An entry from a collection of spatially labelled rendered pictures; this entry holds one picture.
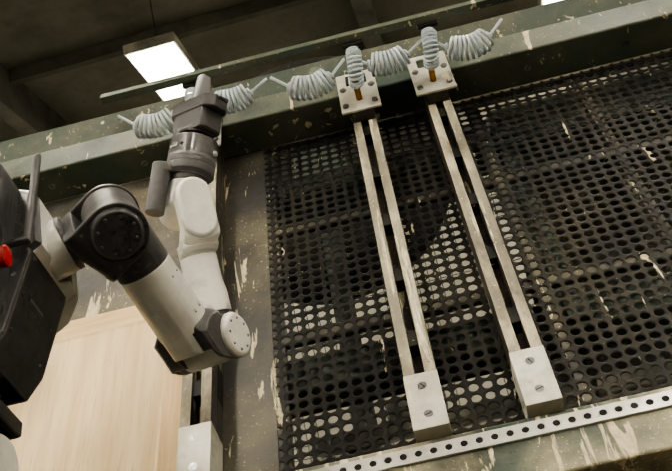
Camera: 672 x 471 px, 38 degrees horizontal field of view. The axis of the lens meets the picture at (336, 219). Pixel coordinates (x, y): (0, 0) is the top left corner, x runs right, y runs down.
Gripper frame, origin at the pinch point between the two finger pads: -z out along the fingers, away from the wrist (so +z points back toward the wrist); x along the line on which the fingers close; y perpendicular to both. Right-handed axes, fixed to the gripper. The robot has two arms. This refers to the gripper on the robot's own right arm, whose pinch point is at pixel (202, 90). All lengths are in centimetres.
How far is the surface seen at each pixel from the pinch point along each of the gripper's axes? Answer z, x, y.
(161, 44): -210, 287, 181
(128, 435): 61, 24, 13
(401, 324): 38, -20, 38
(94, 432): 60, 31, 10
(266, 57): -37, 27, 38
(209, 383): 51, 9, 18
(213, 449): 64, 2, 15
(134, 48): -208, 300, 173
